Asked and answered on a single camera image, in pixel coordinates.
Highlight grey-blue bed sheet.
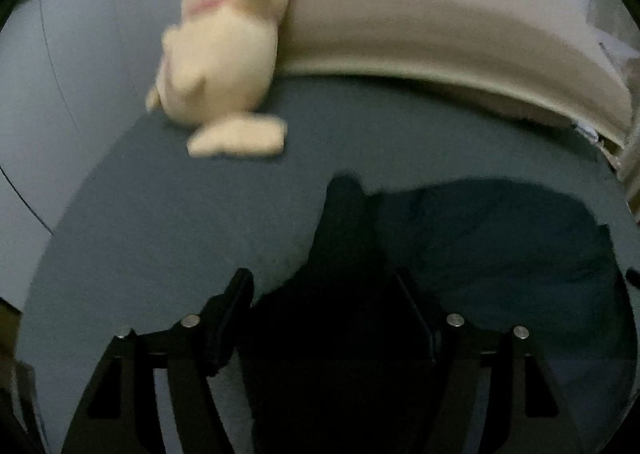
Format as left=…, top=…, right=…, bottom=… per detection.
left=18, top=77, right=639, bottom=453

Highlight yellow plush toy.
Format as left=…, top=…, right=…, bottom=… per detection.
left=145, top=0, right=290, bottom=158

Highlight dark navy large garment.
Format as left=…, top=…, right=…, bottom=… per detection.
left=237, top=176, right=637, bottom=453

